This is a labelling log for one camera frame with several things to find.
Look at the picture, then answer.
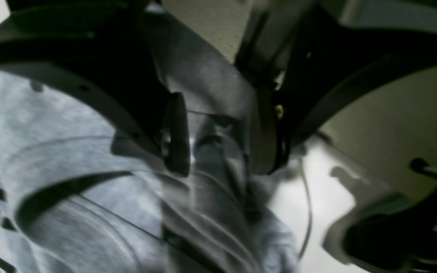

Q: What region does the grey T-shirt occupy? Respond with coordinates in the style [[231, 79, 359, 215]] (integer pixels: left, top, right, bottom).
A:
[[0, 3, 299, 273]]

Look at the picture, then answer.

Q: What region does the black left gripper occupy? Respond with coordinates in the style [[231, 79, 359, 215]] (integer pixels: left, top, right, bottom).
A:
[[323, 188, 437, 273]]

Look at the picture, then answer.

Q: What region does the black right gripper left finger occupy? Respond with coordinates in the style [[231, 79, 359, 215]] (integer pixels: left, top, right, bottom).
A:
[[0, 0, 190, 177]]

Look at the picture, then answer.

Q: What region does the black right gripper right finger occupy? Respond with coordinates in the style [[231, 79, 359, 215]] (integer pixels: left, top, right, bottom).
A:
[[248, 0, 437, 175]]

